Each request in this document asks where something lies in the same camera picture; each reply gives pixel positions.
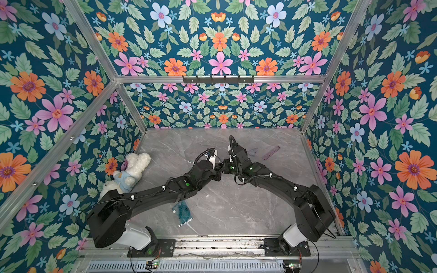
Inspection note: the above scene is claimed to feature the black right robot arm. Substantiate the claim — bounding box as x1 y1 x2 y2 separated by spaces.
224 135 336 251

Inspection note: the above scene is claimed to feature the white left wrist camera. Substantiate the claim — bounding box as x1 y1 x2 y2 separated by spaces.
206 151 217 168

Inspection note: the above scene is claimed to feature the black hook rail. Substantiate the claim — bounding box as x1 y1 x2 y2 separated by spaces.
182 76 255 84

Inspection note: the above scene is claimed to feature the grey triangle ruler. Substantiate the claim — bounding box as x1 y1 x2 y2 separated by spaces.
247 147 259 157

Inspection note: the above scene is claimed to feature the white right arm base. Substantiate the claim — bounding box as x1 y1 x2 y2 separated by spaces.
281 224 307 248

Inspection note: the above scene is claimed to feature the green ruler set pouch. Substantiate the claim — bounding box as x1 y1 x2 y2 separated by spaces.
172 200 193 227

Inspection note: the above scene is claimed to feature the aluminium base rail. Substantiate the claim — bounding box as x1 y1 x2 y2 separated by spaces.
73 234 367 273

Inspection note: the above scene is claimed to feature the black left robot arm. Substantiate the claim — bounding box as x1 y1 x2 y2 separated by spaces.
87 148 223 250

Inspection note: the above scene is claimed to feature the purple straight ruler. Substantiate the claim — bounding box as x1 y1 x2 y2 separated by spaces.
262 146 281 160

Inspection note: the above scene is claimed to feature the white plush bear toy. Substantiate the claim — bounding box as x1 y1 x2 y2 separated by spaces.
99 152 151 200

